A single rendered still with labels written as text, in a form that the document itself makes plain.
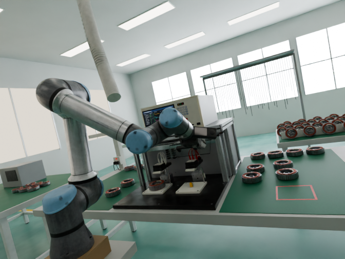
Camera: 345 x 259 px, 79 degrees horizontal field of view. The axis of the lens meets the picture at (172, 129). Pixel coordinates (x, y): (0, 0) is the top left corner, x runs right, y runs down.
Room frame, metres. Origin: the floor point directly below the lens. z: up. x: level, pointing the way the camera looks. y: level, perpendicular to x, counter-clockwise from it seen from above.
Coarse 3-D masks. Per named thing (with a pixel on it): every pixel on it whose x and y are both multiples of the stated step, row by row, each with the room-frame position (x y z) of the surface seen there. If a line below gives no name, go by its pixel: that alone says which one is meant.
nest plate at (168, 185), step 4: (168, 184) 1.37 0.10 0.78; (172, 184) 1.39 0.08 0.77; (148, 188) 1.39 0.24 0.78; (164, 188) 1.32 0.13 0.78; (168, 188) 1.33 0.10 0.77; (144, 192) 1.32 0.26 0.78; (148, 192) 1.31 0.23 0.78; (152, 192) 1.29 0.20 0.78; (156, 192) 1.28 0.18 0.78; (160, 192) 1.26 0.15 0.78
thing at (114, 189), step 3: (111, 189) 1.54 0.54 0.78; (114, 189) 1.54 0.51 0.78; (117, 189) 1.50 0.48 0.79; (120, 189) 1.51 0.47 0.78; (105, 192) 1.50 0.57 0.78; (108, 192) 1.47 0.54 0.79; (111, 192) 1.46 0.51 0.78; (114, 192) 1.46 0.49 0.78; (117, 192) 1.47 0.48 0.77; (120, 192) 1.50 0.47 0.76; (105, 195) 1.49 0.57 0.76; (108, 195) 1.46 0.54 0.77; (111, 195) 1.46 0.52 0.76; (114, 195) 1.46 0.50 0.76
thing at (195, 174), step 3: (195, 171) 1.40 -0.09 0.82; (192, 174) 1.37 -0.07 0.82; (195, 174) 1.36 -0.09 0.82; (198, 174) 1.35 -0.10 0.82; (201, 174) 1.34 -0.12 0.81; (192, 177) 1.37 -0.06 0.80; (195, 177) 1.36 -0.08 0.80; (198, 177) 1.35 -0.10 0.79; (201, 177) 1.34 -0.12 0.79; (195, 180) 1.36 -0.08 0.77; (198, 180) 1.35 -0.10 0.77; (201, 180) 1.34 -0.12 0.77
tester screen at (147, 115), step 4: (160, 108) 1.44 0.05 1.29; (164, 108) 1.42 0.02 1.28; (144, 112) 1.50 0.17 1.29; (148, 112) 1.48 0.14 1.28; (152, 112) 1.47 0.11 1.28; (156, 112) 1.45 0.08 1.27; (160, 112) 1.44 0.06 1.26; (144, 116) 1.50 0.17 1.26; (148, 116) 1.48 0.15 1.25; (152, 116) 1.47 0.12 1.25; (156, 116) 1.46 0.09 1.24; (148, 120) 1.49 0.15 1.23; (152, 120) 1.47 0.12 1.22; (156, 120) 1.46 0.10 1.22; (148, 124) 1.49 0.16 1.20
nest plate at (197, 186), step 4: (184, 184) 1.31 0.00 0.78; (188, 184) 1.29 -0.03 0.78; (196, 184) 1.26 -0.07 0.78; (200, 184) 1.25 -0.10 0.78; (204, 184) 1.24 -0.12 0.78; (180, 188) 1.26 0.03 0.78; (184, 188) 1.24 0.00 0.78; (188, 188) 1.23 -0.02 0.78; (192, 188) 1.21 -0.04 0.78; (196, 188) 1.20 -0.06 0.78; (200, 188) 1.19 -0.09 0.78; (176, 192) 1.21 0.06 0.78; (180, 192) 1.20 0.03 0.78; (184, 192) 1.19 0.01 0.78; (188, 192) 1.17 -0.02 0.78; (192, 192) 1.16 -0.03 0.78; (196, 192) 1.15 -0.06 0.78
